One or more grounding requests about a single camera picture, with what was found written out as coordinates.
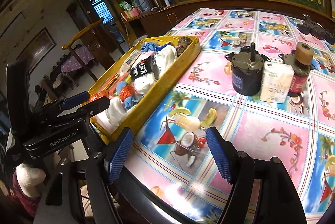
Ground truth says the blue cloth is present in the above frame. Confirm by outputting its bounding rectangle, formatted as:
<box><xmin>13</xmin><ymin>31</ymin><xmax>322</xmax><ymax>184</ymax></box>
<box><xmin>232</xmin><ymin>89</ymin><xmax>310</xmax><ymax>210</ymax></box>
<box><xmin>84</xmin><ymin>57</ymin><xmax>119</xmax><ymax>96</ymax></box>
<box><xmin>140</xmin><ymin>42</ymin><xmax>172</xmax><ymax>52</ymax></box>

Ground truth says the left red sleeve forearm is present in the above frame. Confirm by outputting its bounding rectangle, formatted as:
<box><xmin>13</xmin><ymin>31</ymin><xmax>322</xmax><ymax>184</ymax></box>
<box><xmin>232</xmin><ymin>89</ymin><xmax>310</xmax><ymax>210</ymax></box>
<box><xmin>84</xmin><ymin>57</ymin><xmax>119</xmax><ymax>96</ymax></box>
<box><xmin>13</xmin><ymin>171</ymin><xmax>41</xmax><ymax>217</ymax></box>

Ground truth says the brown knitted hat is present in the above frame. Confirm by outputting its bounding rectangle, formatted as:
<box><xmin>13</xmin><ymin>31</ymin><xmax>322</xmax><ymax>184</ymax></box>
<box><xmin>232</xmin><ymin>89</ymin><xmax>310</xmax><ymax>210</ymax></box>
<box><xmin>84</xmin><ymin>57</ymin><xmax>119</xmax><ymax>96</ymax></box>
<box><xmin>175</xmin><ymin>37</ymin><xmax>192</xmax><ymax>57</ymax></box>

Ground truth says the colourful patterned tablecloth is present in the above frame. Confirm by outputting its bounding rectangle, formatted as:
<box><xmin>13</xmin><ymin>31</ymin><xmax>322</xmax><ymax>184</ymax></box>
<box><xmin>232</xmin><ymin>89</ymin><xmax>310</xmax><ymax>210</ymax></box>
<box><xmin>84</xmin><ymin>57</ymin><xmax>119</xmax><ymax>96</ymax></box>
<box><xmin>125</xmin><ymin>8</ymin><xmax>334</xmax><ymax>223</ymax></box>

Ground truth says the motor with brown roller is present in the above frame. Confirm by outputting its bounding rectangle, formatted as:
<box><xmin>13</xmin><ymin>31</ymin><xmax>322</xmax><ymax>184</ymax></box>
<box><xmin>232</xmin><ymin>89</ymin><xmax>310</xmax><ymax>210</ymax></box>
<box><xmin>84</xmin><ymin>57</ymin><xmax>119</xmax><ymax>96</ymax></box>
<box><xmin>278</xmin><ymin>42</ymin><xmax>315</xmax><ymax>97</ymax></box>

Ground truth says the black gear motor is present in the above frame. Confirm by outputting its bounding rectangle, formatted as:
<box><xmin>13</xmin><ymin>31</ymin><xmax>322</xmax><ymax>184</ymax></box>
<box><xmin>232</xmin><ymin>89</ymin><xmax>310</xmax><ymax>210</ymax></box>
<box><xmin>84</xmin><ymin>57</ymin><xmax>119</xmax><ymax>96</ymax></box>
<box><xmin>225</xmin><ymin>43</ymin><xmax>271</xmax><ymax>96</ymax></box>

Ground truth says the red plastic bag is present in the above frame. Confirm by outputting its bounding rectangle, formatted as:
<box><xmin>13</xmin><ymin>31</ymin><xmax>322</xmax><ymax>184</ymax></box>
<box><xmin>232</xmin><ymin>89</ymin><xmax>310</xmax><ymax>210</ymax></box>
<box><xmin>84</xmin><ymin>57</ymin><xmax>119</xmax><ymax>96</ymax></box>
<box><xmin>89</xmin><ymin>90</ymin><xmax>109</xmax><ymax>102</ymax></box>

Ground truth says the white face tissue pack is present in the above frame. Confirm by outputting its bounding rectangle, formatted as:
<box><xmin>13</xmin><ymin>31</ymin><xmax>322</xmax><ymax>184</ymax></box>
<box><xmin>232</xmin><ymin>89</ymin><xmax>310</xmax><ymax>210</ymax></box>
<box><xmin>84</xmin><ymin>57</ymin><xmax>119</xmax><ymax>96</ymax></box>
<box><xmin>259</xmin><ymin>61</ymin><xmax>294</xmax><ymax>104</ymax></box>

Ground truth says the black object on table edge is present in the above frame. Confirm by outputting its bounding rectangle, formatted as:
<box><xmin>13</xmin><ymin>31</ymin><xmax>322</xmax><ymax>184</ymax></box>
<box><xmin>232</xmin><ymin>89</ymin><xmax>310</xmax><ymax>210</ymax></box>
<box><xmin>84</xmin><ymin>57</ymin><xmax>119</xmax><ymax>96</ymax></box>
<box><xmin>298</xmin><ymin>14</ymin><xmax>334</xmax><ymax>45</ymax></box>

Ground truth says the left white gloved hand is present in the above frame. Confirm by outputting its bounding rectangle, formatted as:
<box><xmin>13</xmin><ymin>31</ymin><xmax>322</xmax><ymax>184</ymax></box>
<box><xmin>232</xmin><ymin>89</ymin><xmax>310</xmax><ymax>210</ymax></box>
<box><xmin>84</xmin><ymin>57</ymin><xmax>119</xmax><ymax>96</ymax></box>
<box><xmin>16</xmin><ymin>163</ymin><xmax>46</xmax><ymax>198</ymax></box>

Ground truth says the framed wall picture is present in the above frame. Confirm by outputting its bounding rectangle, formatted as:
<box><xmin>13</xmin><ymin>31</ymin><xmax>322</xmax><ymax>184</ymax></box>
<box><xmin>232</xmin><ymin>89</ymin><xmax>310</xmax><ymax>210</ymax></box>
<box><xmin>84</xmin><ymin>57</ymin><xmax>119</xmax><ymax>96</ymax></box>
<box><xmin>17</xmin><ymin>27</ymin><xmax>56</xmax><ymax>73</ymax></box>

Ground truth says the yellow cardboard box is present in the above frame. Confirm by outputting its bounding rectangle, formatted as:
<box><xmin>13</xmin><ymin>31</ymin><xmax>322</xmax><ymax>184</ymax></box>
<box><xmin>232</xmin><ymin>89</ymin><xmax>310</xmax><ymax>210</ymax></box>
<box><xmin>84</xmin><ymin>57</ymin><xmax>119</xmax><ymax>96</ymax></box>
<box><xmin>88</xmin><ymin>35</ymin><xmax>201</xmax><ymax>143</ymax></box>

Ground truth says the black snack bag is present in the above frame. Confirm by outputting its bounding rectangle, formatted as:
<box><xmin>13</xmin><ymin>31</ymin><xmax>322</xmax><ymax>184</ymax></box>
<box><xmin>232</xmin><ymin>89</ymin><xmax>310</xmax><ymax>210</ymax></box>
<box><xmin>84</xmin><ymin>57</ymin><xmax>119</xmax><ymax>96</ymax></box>
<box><xmin>130</xmin><ymin>56</ymin><xmax>155</xmax><ymax>82</ymax></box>

